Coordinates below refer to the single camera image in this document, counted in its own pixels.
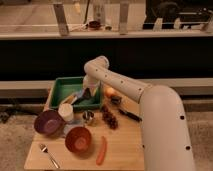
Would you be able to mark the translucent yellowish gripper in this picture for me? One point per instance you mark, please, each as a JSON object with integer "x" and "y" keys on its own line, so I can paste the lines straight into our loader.
{"x": 91, "y": 84}

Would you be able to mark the black eraser block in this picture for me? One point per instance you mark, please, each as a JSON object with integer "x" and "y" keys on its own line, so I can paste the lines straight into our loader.
{"x": 86, "y": 95}

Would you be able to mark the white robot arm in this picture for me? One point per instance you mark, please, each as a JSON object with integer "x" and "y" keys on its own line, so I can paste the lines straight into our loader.
{"x": 165, "y": 135}

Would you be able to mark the green plastic tray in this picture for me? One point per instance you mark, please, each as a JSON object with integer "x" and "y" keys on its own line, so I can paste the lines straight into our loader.
{"x": 65, "y": 86}

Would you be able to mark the orange fruit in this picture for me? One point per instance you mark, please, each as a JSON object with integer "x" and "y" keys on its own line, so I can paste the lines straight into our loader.
{"x": 109, "y": 92}

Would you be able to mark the blue and yellow sponge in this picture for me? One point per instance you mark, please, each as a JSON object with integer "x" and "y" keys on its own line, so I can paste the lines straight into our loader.
{"x": 73, "y": 98}

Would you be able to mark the small metal cup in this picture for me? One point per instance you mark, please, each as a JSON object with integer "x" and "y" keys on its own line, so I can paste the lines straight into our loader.
{"x": 88, "y": 117}

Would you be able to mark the white cup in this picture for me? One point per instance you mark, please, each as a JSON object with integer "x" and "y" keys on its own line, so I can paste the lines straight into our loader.
{"x": 66, "y": 112}

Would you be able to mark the bunch of dark grapes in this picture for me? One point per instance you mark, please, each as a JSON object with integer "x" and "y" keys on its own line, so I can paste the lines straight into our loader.
{"x": 109, "y": 118}

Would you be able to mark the wooden board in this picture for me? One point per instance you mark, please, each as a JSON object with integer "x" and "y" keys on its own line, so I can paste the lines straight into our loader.
{"x": 124, "y": 151}

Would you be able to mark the purple bowl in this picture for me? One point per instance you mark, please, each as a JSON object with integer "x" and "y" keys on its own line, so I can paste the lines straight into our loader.
{"x": 48, "y": 122}

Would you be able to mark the brown-red bowl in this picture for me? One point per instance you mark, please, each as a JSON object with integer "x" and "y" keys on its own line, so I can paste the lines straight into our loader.
{"x": 78, "y": 140}

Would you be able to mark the dark red background bowl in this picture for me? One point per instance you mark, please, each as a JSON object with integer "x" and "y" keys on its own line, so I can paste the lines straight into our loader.
{"x": 94, "y": 25}

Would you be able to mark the orange carrot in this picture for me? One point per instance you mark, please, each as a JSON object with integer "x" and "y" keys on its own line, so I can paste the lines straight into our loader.
{"x": 102, "y": 151}

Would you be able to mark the silver fork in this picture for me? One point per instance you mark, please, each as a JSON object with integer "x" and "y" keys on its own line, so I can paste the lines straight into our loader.
{"x": 44, "y": 149}

